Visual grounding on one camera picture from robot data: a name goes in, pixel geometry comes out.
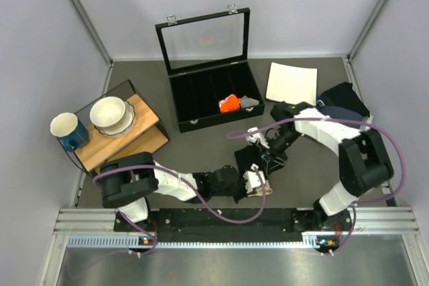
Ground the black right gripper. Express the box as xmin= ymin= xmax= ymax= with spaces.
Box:
xmin=257 ymin=128 xmax=303 ymax=175

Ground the black underwear beige waistband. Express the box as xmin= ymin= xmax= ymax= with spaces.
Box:
xmin=235 ymin=145 xmax=264 ymax=179

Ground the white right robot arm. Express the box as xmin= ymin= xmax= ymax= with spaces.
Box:
xmin=250 ymin=102 xmax=394 ymax=230

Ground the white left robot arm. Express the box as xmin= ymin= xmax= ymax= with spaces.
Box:
xmin=95 ymin=152 xmax=252 ymax=230

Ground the grey rolled underwear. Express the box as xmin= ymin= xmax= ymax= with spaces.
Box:
xmin=240 ymin=96 xmax=259 ymax=109

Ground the orange rolled underwear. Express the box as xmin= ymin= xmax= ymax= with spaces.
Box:
xmin=219 ymin=94 xmax=241 ymax=113

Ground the navy blue underwear in pile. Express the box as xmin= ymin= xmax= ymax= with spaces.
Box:
xmin=317 ymin=100 xmax=369 ymax=121

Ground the black underwear in pile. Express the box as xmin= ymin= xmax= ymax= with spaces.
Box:
xmin=316 ymin=82 xmax=371 ymax=117

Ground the white square plate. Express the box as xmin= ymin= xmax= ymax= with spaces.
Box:
xmin=265 ymin=62 xmax=318 ymax=105

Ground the black glass-lid storage box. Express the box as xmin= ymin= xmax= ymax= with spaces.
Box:
xmin=155 ymin=5 xmax=265 ymax=133

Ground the wooden black-framed shelf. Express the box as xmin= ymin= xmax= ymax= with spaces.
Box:
xmin=60 ymin=80 xmax=170 ymax=176

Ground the white scalloped saucer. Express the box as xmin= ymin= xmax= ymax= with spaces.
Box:
xmin=94 ymin=100 xmax=136 ymax=138

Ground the white ceramic bowl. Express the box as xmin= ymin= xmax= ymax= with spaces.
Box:
xmin=90 ymin=96 xmax=126 ymax=127

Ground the blue mug white inside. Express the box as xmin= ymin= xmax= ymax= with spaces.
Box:
xmin=50 ymin=113 xmax=90 ymax=152

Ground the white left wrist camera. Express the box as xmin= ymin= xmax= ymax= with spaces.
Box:
xmin=243 ymin=163 xmax=272 ymax=198

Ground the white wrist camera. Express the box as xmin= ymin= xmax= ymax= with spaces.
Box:
xmin=245 ymin=127 xmax=269 ymax=149
xmin=243 ymin=163 xmax=272 ymax=198

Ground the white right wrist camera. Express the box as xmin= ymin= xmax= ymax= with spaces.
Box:
xmin=245 ymin=127 xmax=269 ymax=149

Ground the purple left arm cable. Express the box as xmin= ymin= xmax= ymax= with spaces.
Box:
xmin=93 ymin=164 xmax=269 ymax=256

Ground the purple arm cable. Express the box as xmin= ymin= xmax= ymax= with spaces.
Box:
xmin=227 ymin=117 xmax=407 ymax=255
xmin=93 ymin=164 xmax=269 ymax=256

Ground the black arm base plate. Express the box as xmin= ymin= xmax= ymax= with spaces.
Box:
xmin=137 ymin=208 xmax=320 ymax=243

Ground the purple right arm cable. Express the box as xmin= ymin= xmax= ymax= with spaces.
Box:
xmin=227 ymin=117 xmax=407 ymax=255

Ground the grey slotted cable duct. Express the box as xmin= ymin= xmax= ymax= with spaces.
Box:
xmin=66 ymin=232 xmax=334 ymax=249

